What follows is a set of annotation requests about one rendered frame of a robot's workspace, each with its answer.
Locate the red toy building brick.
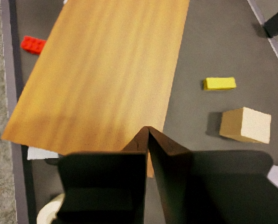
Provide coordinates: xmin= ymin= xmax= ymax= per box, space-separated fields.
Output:
xmin=21 ymin=36 xmax=47 ymax=55

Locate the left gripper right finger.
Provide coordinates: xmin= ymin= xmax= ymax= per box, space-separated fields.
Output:
xmin=148 ymin=126 xmax=274 ymax=224

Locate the tan cardboard box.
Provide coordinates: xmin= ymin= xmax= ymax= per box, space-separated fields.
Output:
xmin=219 ymin=107 xmax=271 ymax=143

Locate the yellow rectangular block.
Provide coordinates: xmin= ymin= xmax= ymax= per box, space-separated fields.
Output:
xmin=203 ymin=78 xmax=236 ymax=90

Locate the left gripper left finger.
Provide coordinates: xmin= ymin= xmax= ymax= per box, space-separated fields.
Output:
xmin=57 ymin=126 xmax=149 ymax=224

